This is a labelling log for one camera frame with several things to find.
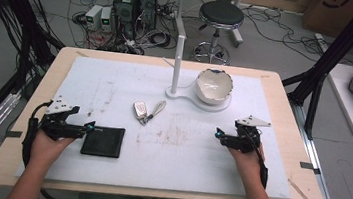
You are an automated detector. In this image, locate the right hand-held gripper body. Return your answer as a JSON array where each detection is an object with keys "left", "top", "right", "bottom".
[{"left": 225, "top": 112, "right": 273, "bottom": 156}]

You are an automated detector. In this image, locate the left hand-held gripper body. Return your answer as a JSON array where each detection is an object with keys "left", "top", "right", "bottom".
[{"left": 37, "top": 92, "right": 82, "bottom": 143}]

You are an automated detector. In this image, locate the person's left hand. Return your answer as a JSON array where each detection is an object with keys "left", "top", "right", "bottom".
[{"left": 28, "top": 127, "right": 76, "bottom": 172}]

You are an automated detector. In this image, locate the person's right hand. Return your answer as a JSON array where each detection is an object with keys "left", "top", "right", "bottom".
[{"left": 223, "top": 139, "right": 267, "bottom": 188}]

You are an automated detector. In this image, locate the black wallet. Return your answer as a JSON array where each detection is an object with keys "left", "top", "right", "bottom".
[{"left": 79, "top": 123, "right": 127, "bottom": 160}]

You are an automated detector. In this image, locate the black tape strip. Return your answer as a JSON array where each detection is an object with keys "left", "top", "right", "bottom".
[
  {"left": 4, "top": 128, "right": 24, "bottom": 140},
  {"left": 298, "top": 161, "right": 323, "bottom": 176}
]

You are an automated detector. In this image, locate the white chipped bowl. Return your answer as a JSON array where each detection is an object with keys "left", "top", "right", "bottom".
[{"left": 192, "top": 66, "right": 236, "bottom": 108}]

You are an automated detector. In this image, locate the white foam mat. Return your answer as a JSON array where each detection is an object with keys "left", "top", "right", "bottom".
[{"left": 14, "top": 50, "right": 304, "bottom": 199}]

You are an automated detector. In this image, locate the silver car key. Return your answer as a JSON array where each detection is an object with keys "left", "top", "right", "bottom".
[{"left": 131, "top": 100, "right": 150, "bottom": 121}]

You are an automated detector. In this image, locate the grey power supply box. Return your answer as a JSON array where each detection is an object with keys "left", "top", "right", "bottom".
[
  {"left": 98, "top": 5, "right": 115, "bottom": 33},
  {"left": 83, "top": 3, "right": 105, "bottom": 32}
]

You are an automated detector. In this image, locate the black round stool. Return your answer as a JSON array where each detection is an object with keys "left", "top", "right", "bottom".
[{"left": 190, "top": 0, "right": 248, "bottom": 67}]

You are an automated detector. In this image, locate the black computer tower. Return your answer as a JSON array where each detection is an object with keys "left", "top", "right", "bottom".
[
  {"left": 108, "top": 0, "right": 140, "bottom": 41},
  {"left": 134, "top": 0, "right": 160, "bottom": 33}
]

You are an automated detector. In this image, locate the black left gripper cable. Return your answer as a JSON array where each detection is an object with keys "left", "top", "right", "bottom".
[{"left": 19, "top": 98, "right": 53, "bottom": 170}]

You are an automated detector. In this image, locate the white post stand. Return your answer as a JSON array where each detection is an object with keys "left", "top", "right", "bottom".
[{"left": 157, "top": 32, "right": 239, "bottom": 116}]

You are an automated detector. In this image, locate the tangle of floor cables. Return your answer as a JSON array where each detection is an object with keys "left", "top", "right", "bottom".
[{"left": 63, "top": 0, "right": 184, "bottom": 60}]

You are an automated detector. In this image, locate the black frame post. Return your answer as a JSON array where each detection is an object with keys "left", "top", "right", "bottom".
[
  {"left": 275, "top": 0, "right": 353, "bottom": 145},
  {"left": 0, "top": 0, "right": 71, "bottom": 100}
]

